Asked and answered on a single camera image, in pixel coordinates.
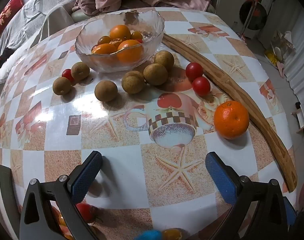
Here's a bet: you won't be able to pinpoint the yellow cherry tomato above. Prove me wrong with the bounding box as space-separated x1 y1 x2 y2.
162 228 184 240

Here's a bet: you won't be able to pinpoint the scattered brown longans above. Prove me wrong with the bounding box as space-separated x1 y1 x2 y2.
52 50 174 102

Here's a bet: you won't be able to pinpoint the clear glass bowl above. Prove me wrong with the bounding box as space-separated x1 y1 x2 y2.
74 10 165 73

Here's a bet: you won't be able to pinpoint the yellow bag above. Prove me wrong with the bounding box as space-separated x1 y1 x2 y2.
264 50 279 67

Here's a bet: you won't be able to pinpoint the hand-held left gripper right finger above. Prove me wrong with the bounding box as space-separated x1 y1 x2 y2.
189 151 291 240

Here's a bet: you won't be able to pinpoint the printed checkered tablecloth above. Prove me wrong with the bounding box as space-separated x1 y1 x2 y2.
0 7 304 240

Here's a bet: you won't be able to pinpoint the red-handled mop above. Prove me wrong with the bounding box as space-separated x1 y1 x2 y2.
240 0 261 39

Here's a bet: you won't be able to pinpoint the red cherry tomato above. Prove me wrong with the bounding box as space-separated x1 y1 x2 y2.
61 69 75 82
185 62 204 81
192 77 211 97
75 202 96 224

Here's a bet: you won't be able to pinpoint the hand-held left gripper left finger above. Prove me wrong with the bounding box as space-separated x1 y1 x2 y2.
19 151 103 240

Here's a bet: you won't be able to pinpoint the small wooden stool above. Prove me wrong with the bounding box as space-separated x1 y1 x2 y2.
292 102 304 133

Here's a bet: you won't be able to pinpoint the grey striped bedding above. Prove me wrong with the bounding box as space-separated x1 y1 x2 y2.
0 0 80 63

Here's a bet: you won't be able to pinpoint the red embroidered cushion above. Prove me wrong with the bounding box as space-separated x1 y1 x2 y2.
0 0 24 37

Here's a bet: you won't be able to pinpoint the large mandarin orange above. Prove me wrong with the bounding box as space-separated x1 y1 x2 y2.
214 100 250 140

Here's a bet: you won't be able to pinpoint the curved wooden strip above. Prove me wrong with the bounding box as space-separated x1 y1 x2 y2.
161 33 298 193

